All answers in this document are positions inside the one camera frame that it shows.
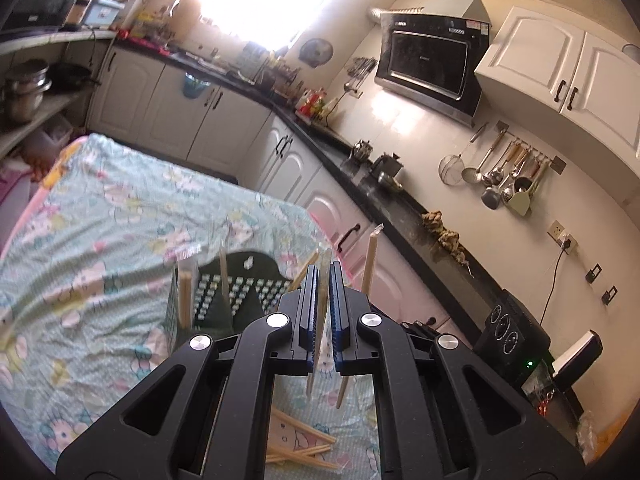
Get metal shelf rack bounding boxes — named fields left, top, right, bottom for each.
left=0, top=27, right=118, bottom=161

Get black kitchen countertop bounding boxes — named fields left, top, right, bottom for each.
left=112, top=35, right=506, bottom=311

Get bunch of chopsticks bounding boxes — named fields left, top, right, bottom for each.
left=177, top=224, right=386, bottom=472

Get cartoon printed tablecloth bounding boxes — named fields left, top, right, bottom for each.
left=0, top=132, right=386, bottom=480

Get black wok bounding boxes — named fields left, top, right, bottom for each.
left=47, top=62, right=103, bottom=93

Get bamboo chopstick pair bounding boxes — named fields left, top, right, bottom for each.
left=306, top=247, right=335, bottom=401

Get black appliance with dials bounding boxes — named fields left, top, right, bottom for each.
left=472, top=287, right=553, bottom=378

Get green plastic utensil basket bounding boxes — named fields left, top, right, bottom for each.
left=165, top=249, right=307, bottom=343

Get white wall cabinet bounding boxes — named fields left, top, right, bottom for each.
left=472, top=5, right=640, bottom=161

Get blue hanging bin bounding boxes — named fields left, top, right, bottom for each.
left=181, top=72, right=211, bottom=101

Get large grey ladle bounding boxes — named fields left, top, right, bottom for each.
left=481, top=160, right=526, bottom=210

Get metal utensil rail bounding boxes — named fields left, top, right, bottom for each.
left=495, top=120, right=568, bottom=171

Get dark hanging kitchen tools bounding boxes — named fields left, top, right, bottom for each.
left=345, top=56, right=378, bottom=93

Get steel spoon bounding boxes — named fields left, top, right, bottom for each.
left=484, top=142, right=518, bottom=186

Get brown knobby roots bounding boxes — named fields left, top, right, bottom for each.
left=420, top=210, right=473, bottom=266

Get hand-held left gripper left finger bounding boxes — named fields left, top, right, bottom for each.
left=55, top=264, right=320, bottom=480

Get white and black device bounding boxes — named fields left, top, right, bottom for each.
left=552, top=330, right=604, bottom=392

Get pale blue countertop organizer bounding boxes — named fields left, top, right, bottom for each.
left=240, top=42, right=273, bottom=73

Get wall outlet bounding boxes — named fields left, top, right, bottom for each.
left=547, top=220, right=580, bottom=253

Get black power cord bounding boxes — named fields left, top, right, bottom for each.
left=537, top=245, right=571, bottom=323

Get wooden cutting board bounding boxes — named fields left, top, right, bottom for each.
left=167, top=0, right=206, bottom=28

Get steel ladle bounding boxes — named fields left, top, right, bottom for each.
left=461, top=127, right=503, bottom=184

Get blender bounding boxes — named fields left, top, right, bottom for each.
left=64, top=0, right=96, bottom=26

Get small wall fan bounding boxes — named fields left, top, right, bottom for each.
left=299, top=37, right=335, bottom=68

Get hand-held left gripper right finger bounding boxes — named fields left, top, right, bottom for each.
left=329, top=261, right=587, bottom=480

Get green spatula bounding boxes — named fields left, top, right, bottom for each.
left=507, top=162, right=548, bottom=218

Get black range hood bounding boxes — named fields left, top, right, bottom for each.
left=367, top=0, right=493, bottom=128

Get condiment bottles group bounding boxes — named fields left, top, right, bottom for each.
left=295, top=87, right=341, bottom=118

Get stacked steel pots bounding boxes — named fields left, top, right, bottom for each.
left=0, top=59, right=53, bottom=126

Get blue plastic box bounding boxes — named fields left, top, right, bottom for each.
left=82, top=0, right=126, bottom=28

